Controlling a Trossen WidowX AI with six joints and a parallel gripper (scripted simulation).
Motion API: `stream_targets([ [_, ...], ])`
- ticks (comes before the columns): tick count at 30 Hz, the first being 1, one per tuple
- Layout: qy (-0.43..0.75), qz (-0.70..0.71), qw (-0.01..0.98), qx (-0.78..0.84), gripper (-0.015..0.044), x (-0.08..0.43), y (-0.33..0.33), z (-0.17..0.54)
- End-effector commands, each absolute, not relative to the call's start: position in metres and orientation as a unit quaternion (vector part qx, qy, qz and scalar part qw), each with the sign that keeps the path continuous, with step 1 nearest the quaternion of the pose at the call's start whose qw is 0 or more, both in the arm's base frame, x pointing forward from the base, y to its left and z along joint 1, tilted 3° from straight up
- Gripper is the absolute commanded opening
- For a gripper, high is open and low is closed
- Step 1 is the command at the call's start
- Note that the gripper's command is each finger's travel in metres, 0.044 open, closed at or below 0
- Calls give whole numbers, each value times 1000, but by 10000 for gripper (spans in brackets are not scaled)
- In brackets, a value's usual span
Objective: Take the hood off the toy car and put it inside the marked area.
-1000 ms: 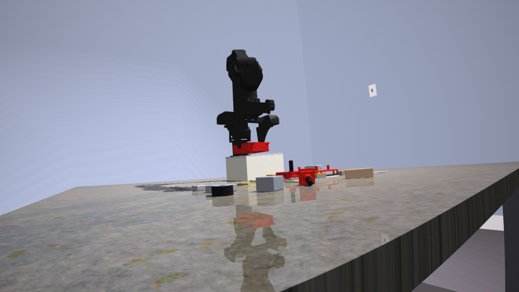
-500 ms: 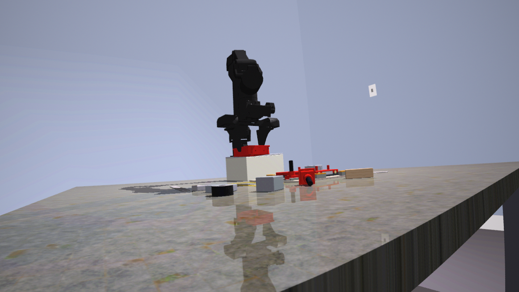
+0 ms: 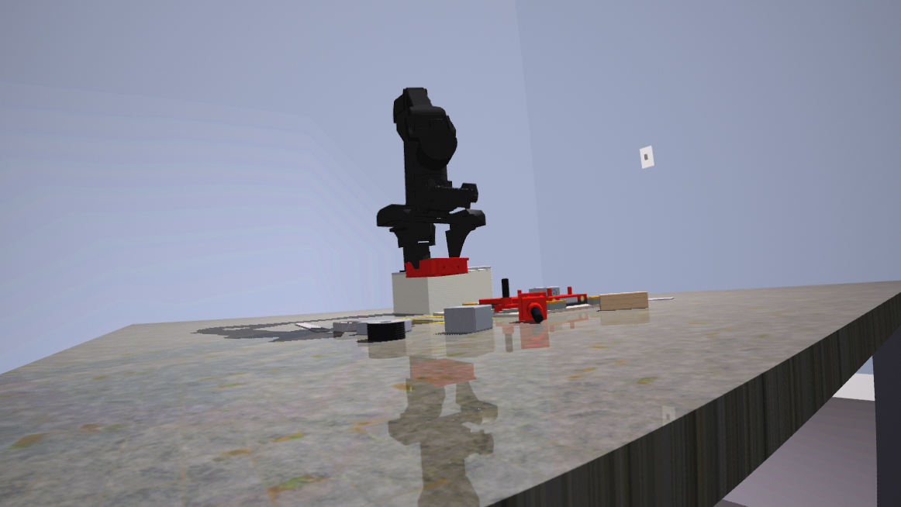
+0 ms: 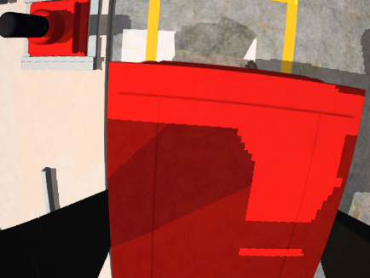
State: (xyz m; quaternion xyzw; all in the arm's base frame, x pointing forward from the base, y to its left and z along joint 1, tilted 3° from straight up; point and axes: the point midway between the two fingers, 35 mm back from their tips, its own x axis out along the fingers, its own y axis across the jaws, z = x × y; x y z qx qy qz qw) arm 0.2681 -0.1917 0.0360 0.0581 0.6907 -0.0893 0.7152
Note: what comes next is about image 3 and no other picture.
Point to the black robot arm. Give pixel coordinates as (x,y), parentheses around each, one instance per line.
(430,141)

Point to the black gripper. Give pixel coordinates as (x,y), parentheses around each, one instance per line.
(403,218)

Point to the brown wooden block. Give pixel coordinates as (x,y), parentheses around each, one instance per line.
(628,300)

